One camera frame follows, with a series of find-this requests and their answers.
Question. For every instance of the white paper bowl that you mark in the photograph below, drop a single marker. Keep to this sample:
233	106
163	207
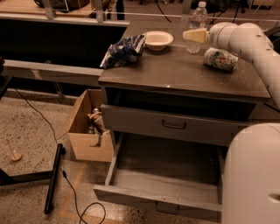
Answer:
157	40

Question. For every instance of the crumpled items in box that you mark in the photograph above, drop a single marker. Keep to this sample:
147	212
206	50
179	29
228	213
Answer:
97	125

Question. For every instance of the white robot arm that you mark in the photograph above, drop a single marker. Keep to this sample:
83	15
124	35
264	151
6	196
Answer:
251	185

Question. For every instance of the grey open lower drawer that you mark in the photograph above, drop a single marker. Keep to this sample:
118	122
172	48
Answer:
169	176

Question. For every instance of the grey upper drawer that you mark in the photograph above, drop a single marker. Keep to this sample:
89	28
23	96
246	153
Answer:
180	127

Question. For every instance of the grey metal railing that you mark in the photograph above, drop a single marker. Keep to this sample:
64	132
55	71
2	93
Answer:
49	72

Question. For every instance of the black metal stand leg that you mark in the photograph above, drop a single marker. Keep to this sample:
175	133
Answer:
6	180

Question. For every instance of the cardboard box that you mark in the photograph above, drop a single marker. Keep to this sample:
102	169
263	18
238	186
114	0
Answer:
86	143

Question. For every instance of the clear plastic water bottle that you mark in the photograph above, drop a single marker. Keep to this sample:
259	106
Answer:
197	20

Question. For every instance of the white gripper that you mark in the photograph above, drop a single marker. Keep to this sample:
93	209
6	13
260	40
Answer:
213	36

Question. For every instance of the grey drawer cabinet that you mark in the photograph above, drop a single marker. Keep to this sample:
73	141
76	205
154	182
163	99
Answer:
177	82

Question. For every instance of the white green snack can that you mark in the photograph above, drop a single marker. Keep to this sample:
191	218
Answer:
220	59

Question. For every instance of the blue white chip bag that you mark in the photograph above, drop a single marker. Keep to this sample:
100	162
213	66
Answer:
126	51

